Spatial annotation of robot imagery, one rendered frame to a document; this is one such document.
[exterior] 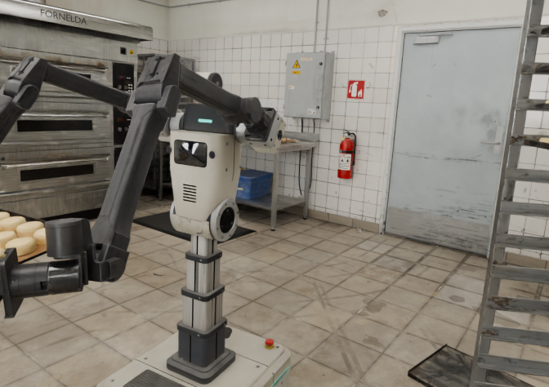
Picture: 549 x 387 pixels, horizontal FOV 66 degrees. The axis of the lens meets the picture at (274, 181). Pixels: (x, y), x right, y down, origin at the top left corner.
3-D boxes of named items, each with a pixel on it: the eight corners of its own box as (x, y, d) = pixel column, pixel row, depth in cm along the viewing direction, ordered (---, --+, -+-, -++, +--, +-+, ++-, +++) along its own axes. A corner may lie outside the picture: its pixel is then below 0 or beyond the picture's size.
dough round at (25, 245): (42, 249, 82) (40, 240, 81) (15, 259, 78) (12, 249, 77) (29, 243, 85) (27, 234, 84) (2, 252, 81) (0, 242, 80)
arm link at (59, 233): (127, 273, 80) (93, 269, 83) (122, 213, 79) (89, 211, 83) (73, 294, 69) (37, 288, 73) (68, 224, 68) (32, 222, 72)
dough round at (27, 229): (26, 229, 92) (24, 220, 91) (49, 229, 92) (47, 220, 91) (12, 238, 87) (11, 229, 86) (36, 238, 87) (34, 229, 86)
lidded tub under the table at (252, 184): (222, 195, 484) (223, 172, 479) (247, 189, 522) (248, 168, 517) (248, 200, 462) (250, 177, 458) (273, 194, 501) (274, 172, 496)
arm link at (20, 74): (32, 50, 112) (12, 46, 117) (18, 99, 113) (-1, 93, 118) (154, 99, 151) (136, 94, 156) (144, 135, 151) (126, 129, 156)
